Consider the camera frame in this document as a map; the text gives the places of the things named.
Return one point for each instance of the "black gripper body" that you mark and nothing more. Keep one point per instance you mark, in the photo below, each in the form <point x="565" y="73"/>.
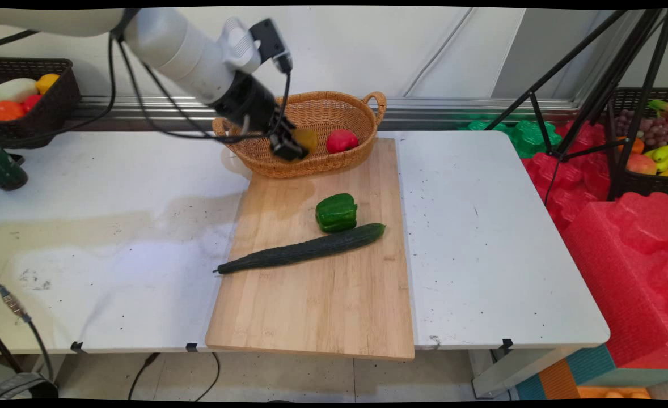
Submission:
<point x="252" y="105"/>

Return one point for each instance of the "brown yellow toy fruit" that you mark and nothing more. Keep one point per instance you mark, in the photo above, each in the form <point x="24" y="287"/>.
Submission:
<point x="308" y="139"/>

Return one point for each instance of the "purple toy grapes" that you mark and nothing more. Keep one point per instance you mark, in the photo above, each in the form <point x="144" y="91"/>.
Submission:
<point x="654" y="130"/>

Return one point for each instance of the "teal orange foam mat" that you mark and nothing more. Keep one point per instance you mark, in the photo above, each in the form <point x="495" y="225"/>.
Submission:
<point x="589" y="377"/>

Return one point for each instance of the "wooden cutting board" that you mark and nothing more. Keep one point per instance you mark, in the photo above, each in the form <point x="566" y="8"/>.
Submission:
<point x="317" y="306"/>

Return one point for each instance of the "yellow toy pepper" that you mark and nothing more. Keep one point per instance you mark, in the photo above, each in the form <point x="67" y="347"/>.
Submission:
<point x="47" y="83"/>

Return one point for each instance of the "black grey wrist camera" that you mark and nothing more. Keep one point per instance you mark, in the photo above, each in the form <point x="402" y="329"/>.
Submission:
<point x="270" y="41"/>

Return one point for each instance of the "green bell pepper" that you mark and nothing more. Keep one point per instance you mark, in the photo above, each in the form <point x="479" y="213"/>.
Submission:
<point x="336" y="212"/>

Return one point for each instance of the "woven wicker basket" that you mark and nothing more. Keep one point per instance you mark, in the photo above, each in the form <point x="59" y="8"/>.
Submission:
<point x="334" y="161"/>

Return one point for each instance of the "white table leg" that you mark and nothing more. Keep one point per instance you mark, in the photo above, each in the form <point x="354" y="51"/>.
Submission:
<point x="515" y="368"/>

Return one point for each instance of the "peach coloured toy fruit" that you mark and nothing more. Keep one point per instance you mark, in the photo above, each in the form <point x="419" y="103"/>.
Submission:
<point x="641" y="164"/>

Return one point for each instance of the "green foam block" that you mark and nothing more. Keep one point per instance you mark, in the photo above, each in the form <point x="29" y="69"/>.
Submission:
<point x="529" y="139"/>

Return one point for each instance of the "black plastic produce basket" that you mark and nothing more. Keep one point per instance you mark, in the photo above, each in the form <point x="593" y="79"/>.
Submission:
<point x="50" y="116"/>

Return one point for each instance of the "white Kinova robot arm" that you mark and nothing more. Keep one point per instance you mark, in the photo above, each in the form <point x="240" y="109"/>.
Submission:
<point x="181" y="51"/>

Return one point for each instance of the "black camera tripod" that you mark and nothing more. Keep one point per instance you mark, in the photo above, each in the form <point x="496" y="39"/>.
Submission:
<point x="612" y="85"/>

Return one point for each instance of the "black basket with fruit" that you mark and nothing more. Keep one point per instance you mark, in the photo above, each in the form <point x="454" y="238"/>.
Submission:
<point x="646" y="184"/>

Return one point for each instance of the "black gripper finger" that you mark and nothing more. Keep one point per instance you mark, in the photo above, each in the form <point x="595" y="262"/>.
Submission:
<point x="288" y="126"/>
<point x="287" y="148"/>

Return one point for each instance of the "orange toy fruit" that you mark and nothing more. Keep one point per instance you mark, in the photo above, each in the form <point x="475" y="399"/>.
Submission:
<point x="634" y="146"/>

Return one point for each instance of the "white vented wrist mount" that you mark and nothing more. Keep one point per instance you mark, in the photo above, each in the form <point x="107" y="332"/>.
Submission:
<point x="239" y="42"/>

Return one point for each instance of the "orange toy tomato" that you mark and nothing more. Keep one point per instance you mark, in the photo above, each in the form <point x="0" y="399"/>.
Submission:
<point x="5" y="111"/>

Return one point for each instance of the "yellow green toy bananas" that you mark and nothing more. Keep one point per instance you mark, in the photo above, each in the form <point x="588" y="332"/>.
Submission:
<point x="666" y="156"/>

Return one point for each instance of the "dark green clamp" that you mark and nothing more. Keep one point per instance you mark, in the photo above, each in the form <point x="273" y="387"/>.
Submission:
<point x="6" y="170"/>

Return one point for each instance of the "low red foam block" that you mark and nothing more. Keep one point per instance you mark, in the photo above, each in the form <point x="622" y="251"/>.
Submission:
<point x="572" y="175"/>

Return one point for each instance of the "large red foam block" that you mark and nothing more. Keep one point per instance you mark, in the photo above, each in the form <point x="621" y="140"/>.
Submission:
<point x="629" y="272"/>

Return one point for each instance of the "white toy vegetable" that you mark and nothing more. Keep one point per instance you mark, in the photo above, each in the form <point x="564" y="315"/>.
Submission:
<point x="13" y="90"/>

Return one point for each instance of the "small red toy vegetable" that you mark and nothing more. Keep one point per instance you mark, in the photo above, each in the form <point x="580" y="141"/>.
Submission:
<point x="31" y="102"/>

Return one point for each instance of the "long dark green cucumber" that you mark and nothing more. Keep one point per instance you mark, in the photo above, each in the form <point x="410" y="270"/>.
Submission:
<point x="305" y="249"/>

